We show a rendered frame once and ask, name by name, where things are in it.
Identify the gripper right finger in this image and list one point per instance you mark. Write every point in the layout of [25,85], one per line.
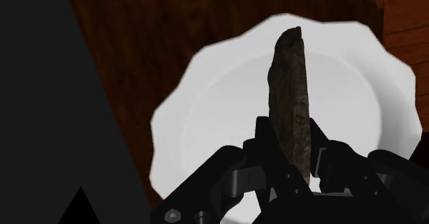
[348,169]

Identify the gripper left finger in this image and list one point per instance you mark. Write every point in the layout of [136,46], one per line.
[234,169]

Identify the brown stone-like slab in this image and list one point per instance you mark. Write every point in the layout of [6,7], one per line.
[290,96]

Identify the white scalloped plate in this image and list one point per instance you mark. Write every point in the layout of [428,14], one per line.
[218,109]

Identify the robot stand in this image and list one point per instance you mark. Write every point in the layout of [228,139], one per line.
[50,116]

